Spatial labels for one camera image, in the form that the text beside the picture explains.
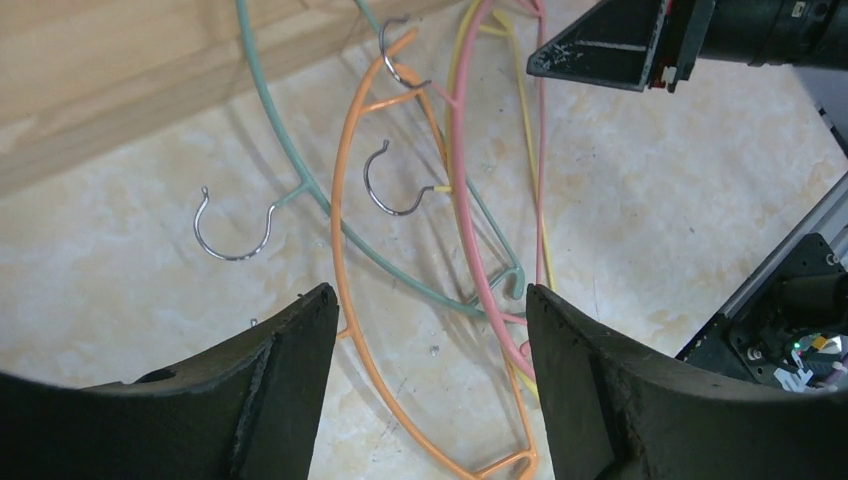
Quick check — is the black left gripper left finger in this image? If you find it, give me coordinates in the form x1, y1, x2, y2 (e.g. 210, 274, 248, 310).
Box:
1, 284, 339, 479

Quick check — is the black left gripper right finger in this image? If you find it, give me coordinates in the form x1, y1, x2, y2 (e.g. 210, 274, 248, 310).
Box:
526, 285, 847, 479

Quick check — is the thin pink wire hanger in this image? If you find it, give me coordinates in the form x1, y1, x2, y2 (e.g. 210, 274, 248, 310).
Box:
423, 0, 551, 382

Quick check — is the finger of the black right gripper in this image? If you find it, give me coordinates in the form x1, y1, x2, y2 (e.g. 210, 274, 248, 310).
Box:
527, 0, 669, 92

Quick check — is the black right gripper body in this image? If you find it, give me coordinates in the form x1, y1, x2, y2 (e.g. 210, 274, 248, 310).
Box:
652, 0, 847, 92

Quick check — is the wooden hanger rack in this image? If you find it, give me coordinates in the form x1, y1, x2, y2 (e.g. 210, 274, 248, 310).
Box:
0, 0, 458, 200

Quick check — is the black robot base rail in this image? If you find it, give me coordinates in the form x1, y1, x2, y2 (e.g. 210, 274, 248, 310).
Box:
675, 173, 848, 392

